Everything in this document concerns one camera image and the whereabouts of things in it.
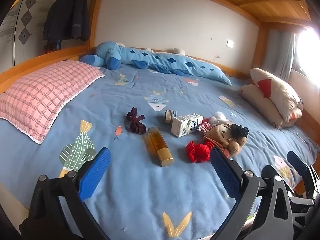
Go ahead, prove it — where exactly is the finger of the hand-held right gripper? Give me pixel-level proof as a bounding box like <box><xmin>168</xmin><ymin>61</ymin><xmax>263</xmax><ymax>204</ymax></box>
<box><xmin>286</xmin><ymin>151</ymin><xmax>320</xmax><ymax>195</ymax></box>
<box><xmin>261</xmin><ymin>164</ymin><xmax>300</xmax><ymax>200</ymax></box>

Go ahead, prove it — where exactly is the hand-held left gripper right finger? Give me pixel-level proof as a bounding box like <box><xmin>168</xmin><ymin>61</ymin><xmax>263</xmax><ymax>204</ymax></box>
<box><xmin>209</xmin><ymin>147</ymin><xmax>294</xmax><ymax>240</ymax></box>

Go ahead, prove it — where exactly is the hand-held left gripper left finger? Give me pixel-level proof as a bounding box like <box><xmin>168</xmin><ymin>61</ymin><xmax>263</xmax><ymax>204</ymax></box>
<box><xmin>28</xmin><ymin>147</ymin><xmax>112</xmax><ymax>240</ymax></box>

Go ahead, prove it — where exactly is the red scrunchie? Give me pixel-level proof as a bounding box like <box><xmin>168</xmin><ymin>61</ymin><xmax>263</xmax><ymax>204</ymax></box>
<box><xmin>185</xmin><ymin>140</ymin><xmax>212</xmax><ymax>164</ymax></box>

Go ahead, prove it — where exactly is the black scrunchie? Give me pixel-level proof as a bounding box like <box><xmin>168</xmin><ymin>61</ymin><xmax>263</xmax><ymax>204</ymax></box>
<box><xmin>230</xmin><ymin>124</ymin><xmax>249</xmax><ymax>138</ymax></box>

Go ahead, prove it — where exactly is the red snack wrapper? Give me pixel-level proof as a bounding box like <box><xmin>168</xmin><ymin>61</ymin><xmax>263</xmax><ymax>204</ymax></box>
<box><xmin>199</xmin><ymin>121</ymin><xmax>213</xmax><ymax>133</ymax></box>

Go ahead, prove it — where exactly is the dark red ribbon bow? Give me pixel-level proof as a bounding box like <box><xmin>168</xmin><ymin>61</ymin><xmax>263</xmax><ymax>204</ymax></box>
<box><xmin>126</xmin><ymin>107</ymin><xmax>147</xmax><ymax>135</ymax></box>

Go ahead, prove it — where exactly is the white milk carton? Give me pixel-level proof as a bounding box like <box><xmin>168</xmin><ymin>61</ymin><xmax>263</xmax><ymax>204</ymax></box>
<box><xmin>171</xmin><ymin>113</ymin><xmax>204</xmax><ymax>138</ymax></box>

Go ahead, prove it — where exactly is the amber plastic bottle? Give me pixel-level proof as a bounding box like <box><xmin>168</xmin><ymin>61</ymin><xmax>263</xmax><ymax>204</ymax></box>
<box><xmin>142</xmin><ymin>127</ymin><xmax>174</xmax><ymax>167</ymax></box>

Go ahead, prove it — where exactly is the brown cat plush toy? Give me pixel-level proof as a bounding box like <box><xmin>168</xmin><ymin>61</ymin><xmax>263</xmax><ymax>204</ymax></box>
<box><xmin>204</xmin><ymin>120</ymin><xmax>248</xmax><ymax>159</ymax></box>

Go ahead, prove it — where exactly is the blue fish-print bed blanket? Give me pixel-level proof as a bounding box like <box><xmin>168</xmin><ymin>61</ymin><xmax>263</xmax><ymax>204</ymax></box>
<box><xmin>0</xmin><ymin>62</ymin><xmax>320</xmax><ymax>238</ymax></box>

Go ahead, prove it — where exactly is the white fluffy ball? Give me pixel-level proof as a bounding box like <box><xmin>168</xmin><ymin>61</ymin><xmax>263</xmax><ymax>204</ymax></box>
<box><xmin>209</xmin><ymin>111</ymin><xmax>229</xmax><ymax>124</ymax></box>

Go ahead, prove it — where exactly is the beige pillow with red print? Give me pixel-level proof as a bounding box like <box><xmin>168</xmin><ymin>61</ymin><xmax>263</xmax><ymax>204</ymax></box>
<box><xmin>249</xmin><ymin>67</ymin><xmax>304</xmax><ymax>123</ymax></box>

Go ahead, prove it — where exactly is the rolled blue sock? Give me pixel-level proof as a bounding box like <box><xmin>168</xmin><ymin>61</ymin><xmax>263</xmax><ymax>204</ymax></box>
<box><xmin>164</xmin><ymin>109</ymin><xmax>178</xmax><ymax>124</ymax></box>

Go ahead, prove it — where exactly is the pink plaid pillow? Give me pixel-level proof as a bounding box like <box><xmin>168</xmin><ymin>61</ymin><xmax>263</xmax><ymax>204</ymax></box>
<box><xmin>0</xmin><ymin>60</ymin><xmax>105</xmax><ymax>145</ymax></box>

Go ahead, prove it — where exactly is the bright window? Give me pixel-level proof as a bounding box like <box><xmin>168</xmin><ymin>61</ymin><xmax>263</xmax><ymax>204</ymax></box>
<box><xmin>291</xmin><ymin>26</ymin><xmax>320</xmax><ymax>88</ymax></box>

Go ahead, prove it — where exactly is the grey curtain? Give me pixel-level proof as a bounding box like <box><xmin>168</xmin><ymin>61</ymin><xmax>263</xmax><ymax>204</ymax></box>
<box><xmin>265</xmin><ymin>29</ymin><xmax>297</xmax><ymax>80</ymax></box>

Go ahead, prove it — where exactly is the blue plush crocodile toy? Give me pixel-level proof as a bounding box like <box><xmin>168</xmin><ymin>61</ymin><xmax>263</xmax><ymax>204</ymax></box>
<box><xmin>79</xmin><ymin>41</ymin><xmax>232</xmax><ymax>87</ymax></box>

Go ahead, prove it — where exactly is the plaid hanging cloth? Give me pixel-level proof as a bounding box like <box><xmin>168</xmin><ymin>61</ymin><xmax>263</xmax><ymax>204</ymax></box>
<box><xmin>42</xmin><ymin>40</ymin><xmax>62</xmax><ymax>54</ymax></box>

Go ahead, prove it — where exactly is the dark hanging jacket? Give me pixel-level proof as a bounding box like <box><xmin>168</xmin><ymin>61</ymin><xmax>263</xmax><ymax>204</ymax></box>
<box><xmin>42</xmin><ymin>0</ymin><xmax>90</xmax><ymax>42</ymax></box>

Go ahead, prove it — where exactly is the grey wardrobe with diamond pattern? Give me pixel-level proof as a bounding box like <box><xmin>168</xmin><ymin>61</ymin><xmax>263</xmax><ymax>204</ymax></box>
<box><xmin>0</xmin><ymin>0</ymin><xmax>95</xmax><ymax>67</ymax></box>

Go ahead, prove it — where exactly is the wooden bunk bed frame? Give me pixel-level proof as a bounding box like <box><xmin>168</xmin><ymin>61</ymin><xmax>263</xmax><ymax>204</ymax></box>
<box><xmin>0</xmin><ymin>0</ymin><xmax>320</xmax><ymax>220</ymax></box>

